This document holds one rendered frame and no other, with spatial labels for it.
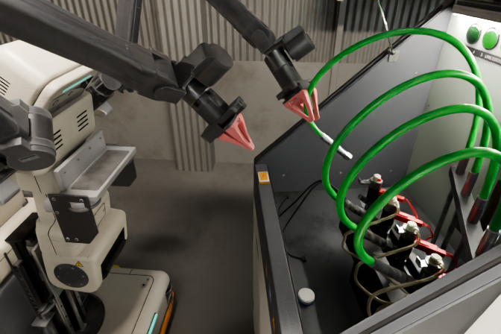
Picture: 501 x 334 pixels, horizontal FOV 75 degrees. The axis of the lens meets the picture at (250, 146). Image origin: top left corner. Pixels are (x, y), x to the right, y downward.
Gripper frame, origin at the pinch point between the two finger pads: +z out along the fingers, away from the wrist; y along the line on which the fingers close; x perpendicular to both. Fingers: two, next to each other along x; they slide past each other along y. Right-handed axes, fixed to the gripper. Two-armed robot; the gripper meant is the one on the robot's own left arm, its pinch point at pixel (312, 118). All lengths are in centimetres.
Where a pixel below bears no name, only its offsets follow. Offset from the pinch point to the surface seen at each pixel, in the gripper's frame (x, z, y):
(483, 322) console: -18, 40, -26
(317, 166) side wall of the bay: 19.9, 10.9, 24.7
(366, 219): -11.9, 21.5, -28.0
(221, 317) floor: 112, 51, 27
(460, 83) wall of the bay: -27.0, 11.0, 30.1
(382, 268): -7.2, 30.9, -23.0
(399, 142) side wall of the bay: -2.6, 17.3, 40.2
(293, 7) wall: 33, -91, 135
